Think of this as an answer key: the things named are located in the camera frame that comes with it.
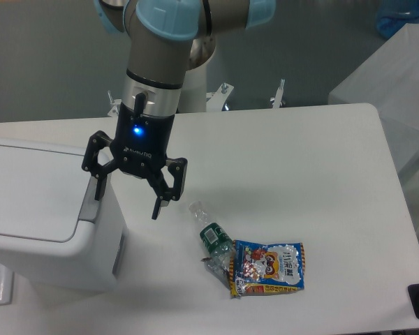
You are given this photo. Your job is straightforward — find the blue water jug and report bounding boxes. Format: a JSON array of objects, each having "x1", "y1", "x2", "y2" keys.
[{"x1": 375, "y1": 0, "x2": 419, "y2": 39}]

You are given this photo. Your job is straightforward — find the blue cartoon snack bag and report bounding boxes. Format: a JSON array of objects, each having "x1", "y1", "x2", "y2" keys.
[{"x1": 228, "y1": 239, "x2": 306, "y2": 298}]

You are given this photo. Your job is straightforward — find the white metal mounting frame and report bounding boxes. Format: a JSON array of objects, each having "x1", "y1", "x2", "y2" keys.
[{"x1": 106, "y1": 78, "x2": 286, "y2": 118}]

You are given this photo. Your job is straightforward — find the white push-lid trash can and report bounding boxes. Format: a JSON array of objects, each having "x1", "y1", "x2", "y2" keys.
[{"x1": 0, "y1": 138, "x2": 128, "y2": 292}]

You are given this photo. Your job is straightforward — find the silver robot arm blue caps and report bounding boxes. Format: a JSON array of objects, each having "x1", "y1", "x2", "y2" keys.
[{"x1": 82, "y1": 0, "x2": 277, "y2": 217}]

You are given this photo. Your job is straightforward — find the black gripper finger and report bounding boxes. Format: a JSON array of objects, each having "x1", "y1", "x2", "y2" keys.
[
  {"x1": 147, "y1": 158, "x2": 188, "y2": 220},
  {"x1": 82, "y1": 131, "x2": 119, "y2": 201}
]

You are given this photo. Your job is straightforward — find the crushed clear plastic bottle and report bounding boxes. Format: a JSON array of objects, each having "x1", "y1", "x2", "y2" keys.
[{"x1": 189, "y1": 201, "x2": 236, "y2": 284}]

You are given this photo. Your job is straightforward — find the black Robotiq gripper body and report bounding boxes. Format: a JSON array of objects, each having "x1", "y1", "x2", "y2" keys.
[{"x1": 108, "y1": 104, "x2": 175, "y2": 179}]

